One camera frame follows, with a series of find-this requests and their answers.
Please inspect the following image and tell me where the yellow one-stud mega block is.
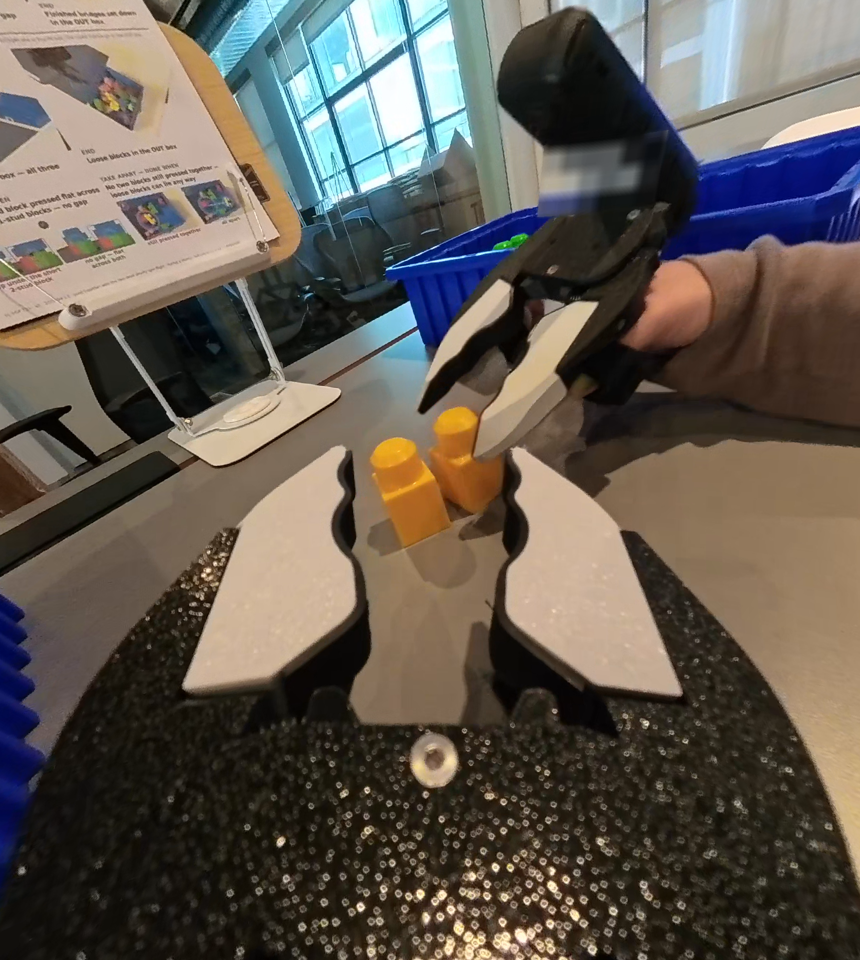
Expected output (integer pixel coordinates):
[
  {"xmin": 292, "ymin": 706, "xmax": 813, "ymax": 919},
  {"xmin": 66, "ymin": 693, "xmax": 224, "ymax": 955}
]
[
  {"xmin": 370, "ymin": 437, "xmax": 452, "ymax": 547},
  {"xmin": 430, "ymin": 407, "xmax": 507, "ymax": 515}
]

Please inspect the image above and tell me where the wooden board document stand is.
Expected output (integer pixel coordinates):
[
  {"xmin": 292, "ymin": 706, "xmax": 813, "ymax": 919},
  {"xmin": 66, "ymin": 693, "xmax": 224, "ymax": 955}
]
[{"xmin": 0, "ymin": 21, "xmax": 342, "ymax": 468}]

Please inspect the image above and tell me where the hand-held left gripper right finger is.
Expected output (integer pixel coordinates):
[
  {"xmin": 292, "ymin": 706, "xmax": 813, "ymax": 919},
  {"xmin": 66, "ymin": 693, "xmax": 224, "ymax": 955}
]
[{"xmin": 491, "ymin": 446, "xmax": 684, "ymax": 700}]

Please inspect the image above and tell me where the person's right hand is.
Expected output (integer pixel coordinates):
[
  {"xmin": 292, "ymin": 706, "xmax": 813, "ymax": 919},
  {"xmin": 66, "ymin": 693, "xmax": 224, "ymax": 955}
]
[{"xmin": 619, "ymin": 257, "xmax": 714, "ymax": 354}]

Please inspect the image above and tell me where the cardboard box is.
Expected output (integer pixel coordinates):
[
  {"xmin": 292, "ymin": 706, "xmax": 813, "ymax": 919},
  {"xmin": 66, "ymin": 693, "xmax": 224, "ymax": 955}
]
[{"xmin": 421, "ymin": 127, "xmax": 476, "ymax": 226}]

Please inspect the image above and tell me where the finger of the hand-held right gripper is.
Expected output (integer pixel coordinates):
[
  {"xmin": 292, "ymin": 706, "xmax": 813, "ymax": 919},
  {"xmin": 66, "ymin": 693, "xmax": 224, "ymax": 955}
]
[
  {"xmin": 472, "ymin": 302, "xmax": 602, "ymax": 462},
  {"xmin": 416, "ymin": 279, "xmax": 543, "ymax": 416}
]

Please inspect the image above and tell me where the person's right forearm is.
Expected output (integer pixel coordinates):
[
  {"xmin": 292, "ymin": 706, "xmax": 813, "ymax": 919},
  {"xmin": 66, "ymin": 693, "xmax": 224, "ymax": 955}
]
[{"xmin": 658, "ymin": 234, "xmax": 860, "ymax": 438}]

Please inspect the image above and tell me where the black office chair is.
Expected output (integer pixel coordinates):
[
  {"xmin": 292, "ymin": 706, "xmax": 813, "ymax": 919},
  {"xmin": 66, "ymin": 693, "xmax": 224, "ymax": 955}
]
[{"xmin": 0, "ymin": 322, "xmax": 202, "ymax": 470}]

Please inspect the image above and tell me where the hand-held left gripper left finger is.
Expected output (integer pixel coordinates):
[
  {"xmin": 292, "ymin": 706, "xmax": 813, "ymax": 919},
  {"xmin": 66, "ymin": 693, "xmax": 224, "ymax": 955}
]
[{"xmin": 182, "ymin": 444, "xmax": 371, "ymax": 699}]

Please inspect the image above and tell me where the blue plastic bin with blocks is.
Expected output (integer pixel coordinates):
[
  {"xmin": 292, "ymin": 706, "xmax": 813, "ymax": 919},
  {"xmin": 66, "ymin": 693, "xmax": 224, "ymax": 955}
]
[{"xmin": 385, "ymin": 114, "xmax": 860, "ymax": 348}]

